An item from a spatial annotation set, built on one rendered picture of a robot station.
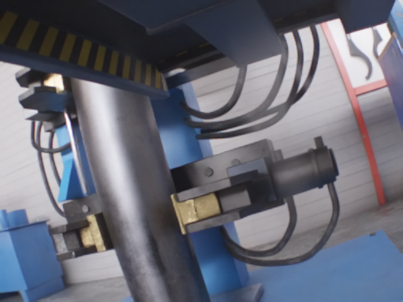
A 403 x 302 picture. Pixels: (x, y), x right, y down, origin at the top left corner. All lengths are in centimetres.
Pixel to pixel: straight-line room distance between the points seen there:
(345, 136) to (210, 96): 106
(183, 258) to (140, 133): 34
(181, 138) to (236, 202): 58
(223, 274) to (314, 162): 62
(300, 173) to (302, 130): 194
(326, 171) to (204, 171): 38
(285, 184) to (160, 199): 32
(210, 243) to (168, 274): 47
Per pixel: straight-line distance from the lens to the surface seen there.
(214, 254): 152
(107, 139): 108
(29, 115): 143
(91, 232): 116
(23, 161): 403
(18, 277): 331
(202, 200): 96
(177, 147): 152
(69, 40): 57
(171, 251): 108
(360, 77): 307
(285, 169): 111
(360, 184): 306
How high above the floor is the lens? 52
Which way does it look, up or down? 4 degrees up
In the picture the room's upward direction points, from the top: 17 degrees counter-clockwise
